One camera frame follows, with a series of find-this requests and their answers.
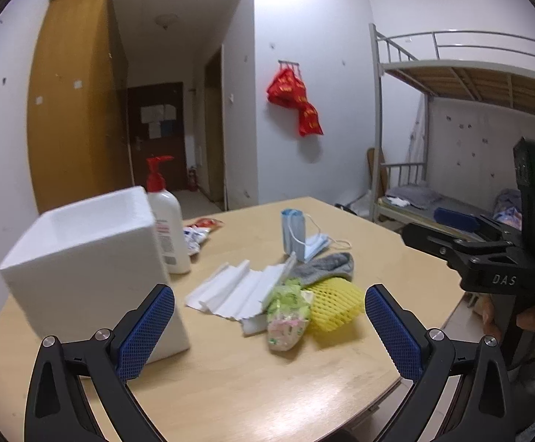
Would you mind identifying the white lotion pump bottle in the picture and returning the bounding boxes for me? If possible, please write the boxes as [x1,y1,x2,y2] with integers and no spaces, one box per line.
[147,156,190,274]

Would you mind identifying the red snack wrapper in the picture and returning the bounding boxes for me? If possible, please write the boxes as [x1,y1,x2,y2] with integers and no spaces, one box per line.
[189,218,224,232]

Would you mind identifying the blue folded face mask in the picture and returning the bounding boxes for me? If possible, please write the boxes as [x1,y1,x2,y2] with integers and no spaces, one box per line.
[280,208,323,263]

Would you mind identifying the dark brown door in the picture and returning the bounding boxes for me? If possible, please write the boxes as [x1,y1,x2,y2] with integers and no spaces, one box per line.
[127,82,188,192]

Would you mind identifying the metal bunk bed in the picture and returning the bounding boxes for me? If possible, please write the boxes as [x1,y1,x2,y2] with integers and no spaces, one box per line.
[370,25,535,227]

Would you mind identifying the grey sock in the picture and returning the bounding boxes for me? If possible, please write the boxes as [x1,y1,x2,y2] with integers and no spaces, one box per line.
[289,252,354,286]

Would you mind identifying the ceiling lamp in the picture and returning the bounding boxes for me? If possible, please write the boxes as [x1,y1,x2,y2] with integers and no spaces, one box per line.
[155,13,179,31]

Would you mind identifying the red fire extinguisher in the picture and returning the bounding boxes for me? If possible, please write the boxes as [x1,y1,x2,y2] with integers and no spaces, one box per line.
[188,166,199,192]

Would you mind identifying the person's right hand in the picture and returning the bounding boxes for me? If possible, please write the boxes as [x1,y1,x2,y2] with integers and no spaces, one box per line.
[481,293,535,378]

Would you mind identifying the white folded paper towel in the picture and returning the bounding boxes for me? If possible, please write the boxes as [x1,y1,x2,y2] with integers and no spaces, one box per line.
[186,253,297,336]

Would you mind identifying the green snack bag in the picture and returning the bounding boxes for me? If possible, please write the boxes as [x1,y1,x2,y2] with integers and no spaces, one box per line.
[266,280,314,352]

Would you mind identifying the white printed wrapper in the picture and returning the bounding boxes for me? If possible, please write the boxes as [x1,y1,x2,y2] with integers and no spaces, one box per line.
[183,225,210,256]

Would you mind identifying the blue face mask flat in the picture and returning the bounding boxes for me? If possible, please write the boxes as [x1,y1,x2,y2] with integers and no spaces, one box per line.
[303,232,352,262]

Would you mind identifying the wooden wardrobe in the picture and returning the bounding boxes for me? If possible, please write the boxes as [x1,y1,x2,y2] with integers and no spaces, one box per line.
[27,0,133,213]

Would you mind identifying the red hanging bags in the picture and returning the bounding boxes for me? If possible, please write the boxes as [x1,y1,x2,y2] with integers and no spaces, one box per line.
[266,60,324,137]

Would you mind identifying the wooden table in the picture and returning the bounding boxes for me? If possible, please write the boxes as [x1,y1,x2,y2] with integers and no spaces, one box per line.
[0,196,472,442]

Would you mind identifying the yellow foam fruit net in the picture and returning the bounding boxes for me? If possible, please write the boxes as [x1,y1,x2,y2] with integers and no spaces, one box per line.
[307,277,364,334]

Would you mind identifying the white foam box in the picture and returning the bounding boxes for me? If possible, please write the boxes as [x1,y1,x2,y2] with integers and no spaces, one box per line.
[0,187,171,342]

